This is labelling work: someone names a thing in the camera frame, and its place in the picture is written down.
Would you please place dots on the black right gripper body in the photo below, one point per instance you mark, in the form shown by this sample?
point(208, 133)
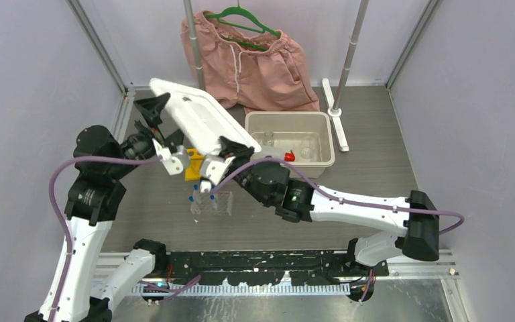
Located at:
point(246, 178)

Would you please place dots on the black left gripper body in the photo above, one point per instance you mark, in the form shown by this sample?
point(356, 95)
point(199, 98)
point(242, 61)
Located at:
point(140, 145)

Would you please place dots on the white plastic squeeze bottle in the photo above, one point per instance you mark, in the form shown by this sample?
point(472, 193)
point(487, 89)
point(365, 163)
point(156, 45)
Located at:
point(274, 152)

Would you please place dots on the white plastic lid tray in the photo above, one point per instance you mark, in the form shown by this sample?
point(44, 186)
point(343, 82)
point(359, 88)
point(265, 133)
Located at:
point(201, 117)

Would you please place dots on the small clear glass beaker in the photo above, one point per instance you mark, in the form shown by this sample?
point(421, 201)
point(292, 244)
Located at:
point(308, 148)

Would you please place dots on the blue-capped small test tube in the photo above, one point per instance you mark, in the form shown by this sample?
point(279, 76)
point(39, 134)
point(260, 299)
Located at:
point(194, 208)

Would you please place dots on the small white cup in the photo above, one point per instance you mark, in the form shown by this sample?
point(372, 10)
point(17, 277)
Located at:
point(268, 139)

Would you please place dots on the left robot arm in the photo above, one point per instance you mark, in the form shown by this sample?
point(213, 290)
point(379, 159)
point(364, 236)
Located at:
point(91, 208)

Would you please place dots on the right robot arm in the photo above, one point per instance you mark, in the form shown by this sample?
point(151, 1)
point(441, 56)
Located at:
point(406, 226)

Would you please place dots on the clear acrylic tube rack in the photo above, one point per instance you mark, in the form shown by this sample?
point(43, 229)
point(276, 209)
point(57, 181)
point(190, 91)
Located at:
point(224, 201)

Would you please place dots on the yellow plastic test tube rack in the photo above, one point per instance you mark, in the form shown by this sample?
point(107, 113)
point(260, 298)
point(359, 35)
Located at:
point(192, 172)

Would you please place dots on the left metal rack pole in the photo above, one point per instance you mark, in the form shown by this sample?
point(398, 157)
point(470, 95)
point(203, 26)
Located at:
point(195, 45)

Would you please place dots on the metal rack pole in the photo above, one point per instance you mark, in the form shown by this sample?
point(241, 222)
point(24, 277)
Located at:
point(334, 110)
point(195, 45)

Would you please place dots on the beige plastic bin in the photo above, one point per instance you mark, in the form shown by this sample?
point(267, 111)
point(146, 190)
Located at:
point(289, 129)

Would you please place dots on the pink fabric shorts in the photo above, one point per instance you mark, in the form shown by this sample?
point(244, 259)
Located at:
point(261, 73)

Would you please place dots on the right metal rack pole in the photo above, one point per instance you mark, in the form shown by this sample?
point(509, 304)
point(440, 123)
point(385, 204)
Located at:
point(334, 110)

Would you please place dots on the green clothes hanger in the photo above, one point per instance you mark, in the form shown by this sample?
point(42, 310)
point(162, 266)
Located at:
point(259, 27)

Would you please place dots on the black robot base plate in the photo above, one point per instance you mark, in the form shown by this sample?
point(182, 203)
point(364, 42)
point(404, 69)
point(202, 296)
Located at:
point(258, 268)

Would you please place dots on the white slotted cable duct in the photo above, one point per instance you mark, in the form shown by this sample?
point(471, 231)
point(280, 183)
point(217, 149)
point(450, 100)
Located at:
point(282, 289)

